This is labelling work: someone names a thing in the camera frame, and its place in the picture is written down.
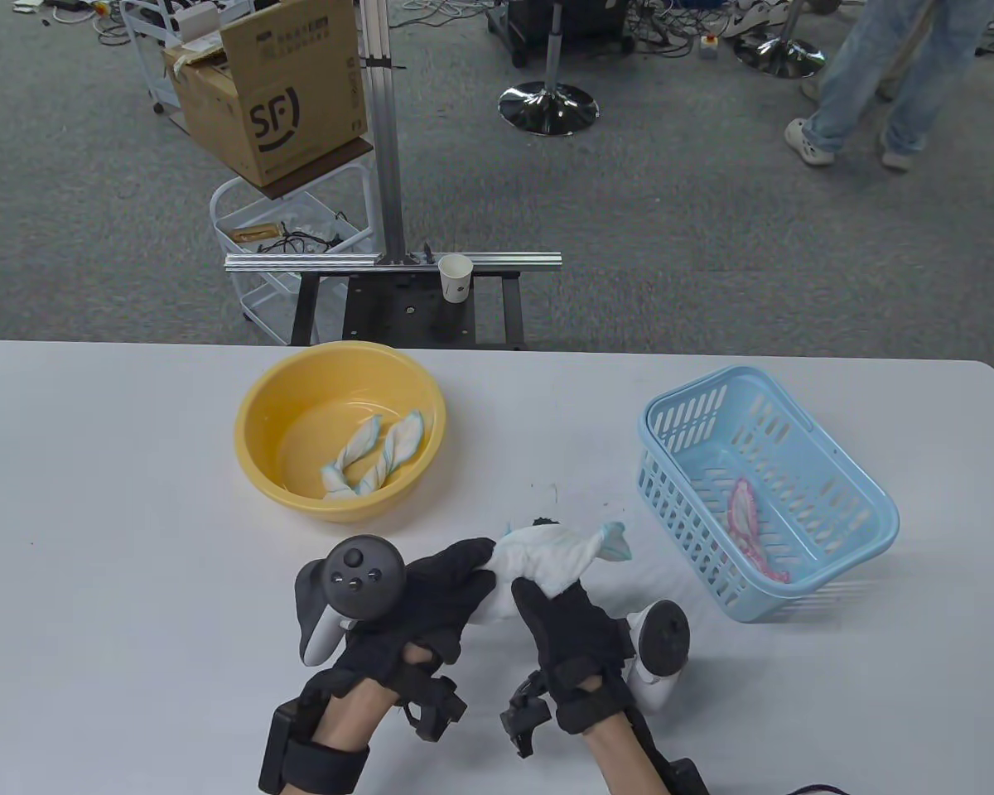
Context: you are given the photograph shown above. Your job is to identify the person's left hand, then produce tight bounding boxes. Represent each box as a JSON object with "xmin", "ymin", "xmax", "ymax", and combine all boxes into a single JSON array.
[{"xmin": 301, "ymin": 537, "xmax": 499, "ymax": 742}]

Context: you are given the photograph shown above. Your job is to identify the black cables bundle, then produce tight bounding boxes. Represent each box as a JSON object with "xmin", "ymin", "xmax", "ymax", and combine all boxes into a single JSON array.
[{"xmin": 257, "ymin": 217, "xmax": 355, "ymax": 255}]

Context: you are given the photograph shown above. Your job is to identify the person's right hand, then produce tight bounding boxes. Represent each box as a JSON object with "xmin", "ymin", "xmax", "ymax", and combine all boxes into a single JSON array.
[{"xmin": 499, "ymin": 515, "xmax": 635, "ymax": 759}]

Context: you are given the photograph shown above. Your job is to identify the yellow plastic basin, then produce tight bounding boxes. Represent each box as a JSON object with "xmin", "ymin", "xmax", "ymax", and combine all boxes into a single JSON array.
[{"xmin": 234, "ymin": 341, "xmax": 448, "ymax": 523}]

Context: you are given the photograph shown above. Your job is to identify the light blue plastic basket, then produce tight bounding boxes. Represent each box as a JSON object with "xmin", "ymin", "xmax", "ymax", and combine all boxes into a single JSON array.
[{"xmin": 636, "ymin": 366, "xmax": 900, "ymax": 624}]

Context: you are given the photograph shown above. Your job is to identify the black metal stand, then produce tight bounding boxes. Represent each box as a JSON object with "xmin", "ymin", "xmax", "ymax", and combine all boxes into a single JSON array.
[{"xmin": 288, "ymin": 272, "xmax": 528, "ymax": 350}]

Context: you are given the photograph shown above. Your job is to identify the chrome stool base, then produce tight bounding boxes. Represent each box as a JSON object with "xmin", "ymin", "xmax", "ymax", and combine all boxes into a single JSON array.
[
  {"xmin": 733, "ymin": 0, "xmax": 825, "ymax": 80},
  {"xmin": 498, "ymin": 0, "xmax": 599, "ymax": 137}
]

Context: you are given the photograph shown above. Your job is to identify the person's left forearm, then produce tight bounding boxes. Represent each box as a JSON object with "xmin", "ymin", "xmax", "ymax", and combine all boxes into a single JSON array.
[{"xmin": 311, "ymin": 662, "xmax": 403, "ymax": 795}]

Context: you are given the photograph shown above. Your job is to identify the aluminium profile frame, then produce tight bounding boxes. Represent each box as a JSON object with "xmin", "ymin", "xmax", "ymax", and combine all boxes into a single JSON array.
[{"xmin": 224, "ymin": 0, "xmax": 562, "ymax": 274}]

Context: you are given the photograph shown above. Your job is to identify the white pink-trimmed sock pair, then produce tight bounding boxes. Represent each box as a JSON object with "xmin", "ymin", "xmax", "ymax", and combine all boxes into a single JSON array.
[{"xmin": 727, "ymin": 478, "xmax": 792, "ymax": 585}]

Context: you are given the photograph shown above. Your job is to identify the dark grey white controller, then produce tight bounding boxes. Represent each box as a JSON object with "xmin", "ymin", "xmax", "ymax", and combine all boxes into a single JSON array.
[
  {"xmin": 625, "ymin": 600, "xmax": 695, "ymax": 711},
  {"xmin": 295, "ymin": 537, "xmax": 407, "ymax": 667}
]

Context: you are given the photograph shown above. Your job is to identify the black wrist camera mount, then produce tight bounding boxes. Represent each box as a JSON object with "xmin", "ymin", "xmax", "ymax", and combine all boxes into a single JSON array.
[
  {"xmin": 630, "ymin": 712, "xmax": 713, "ymax": 795},
  {"xmin": 257, "ymin": 700, "xmax": 371, "ymax": 795}
]

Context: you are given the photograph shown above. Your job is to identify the white paper cup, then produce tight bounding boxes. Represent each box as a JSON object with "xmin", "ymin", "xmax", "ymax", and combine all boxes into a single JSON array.
[{"xmin": 438, "ymin": 254, "xmax": 474, "ymax": 303}]

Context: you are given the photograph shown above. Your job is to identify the blue-trimmed white dish cloth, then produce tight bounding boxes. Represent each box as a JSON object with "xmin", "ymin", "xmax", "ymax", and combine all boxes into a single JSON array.
[{"xmin": 321, "ymin": 412, "xmax": 426, "ymax": 499}]

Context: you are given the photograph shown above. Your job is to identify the brown wooden board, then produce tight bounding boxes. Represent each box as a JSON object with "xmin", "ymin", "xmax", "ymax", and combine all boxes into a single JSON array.
[{"xmin": 248, "ymin": 137, "xmax": 375, "ymax": 201}]

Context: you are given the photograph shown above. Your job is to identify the white wire cart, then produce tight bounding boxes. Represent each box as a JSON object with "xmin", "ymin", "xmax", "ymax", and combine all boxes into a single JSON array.
[{"xmin": 210, "ymin": 161, "xmax": 378, "ymax": 345}]

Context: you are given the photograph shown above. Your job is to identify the black wheeled equipment base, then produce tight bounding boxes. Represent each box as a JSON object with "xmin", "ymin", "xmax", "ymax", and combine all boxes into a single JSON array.
[{"xmin": 487, "ymin": 0, "xmax": 635, "ymax": 69}]

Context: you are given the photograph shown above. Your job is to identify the brown cardboard box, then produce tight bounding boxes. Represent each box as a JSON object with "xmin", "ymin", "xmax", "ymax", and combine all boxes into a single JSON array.
[{"xmin": 163, "ymin": 0, "xmax": 369, "ymax": 187}]

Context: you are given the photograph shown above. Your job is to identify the white metal rack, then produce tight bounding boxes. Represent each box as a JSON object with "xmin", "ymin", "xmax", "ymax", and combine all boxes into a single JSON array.
[{"xmin": 118, "ymin": 0, "xmax": 258, "ymax": 133}]

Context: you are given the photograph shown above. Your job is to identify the white blue-trimmed sock pair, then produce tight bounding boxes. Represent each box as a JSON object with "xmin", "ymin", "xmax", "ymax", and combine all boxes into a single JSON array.
[{"xmin": 472, "ymin": 520, "xmax": 635, "ymax": 626}]

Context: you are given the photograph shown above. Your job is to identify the person's right forearm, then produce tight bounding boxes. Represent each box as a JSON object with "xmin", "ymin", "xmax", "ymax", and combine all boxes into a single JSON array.
[{"xmin": 584, "ymin": 712, "xmax": 680, "ymax": 795}]

